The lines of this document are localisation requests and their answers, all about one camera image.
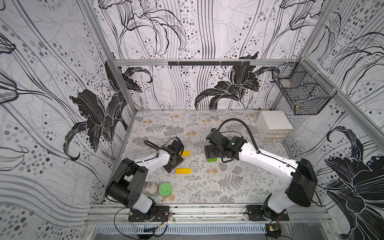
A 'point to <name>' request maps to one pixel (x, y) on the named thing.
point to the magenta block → (171, 171)
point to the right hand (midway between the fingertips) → (211, 150)
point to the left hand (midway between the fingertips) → (178, 165)
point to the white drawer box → (273, 126)
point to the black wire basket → (305, 89)
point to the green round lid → (165, 189)
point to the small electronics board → (273, 231)
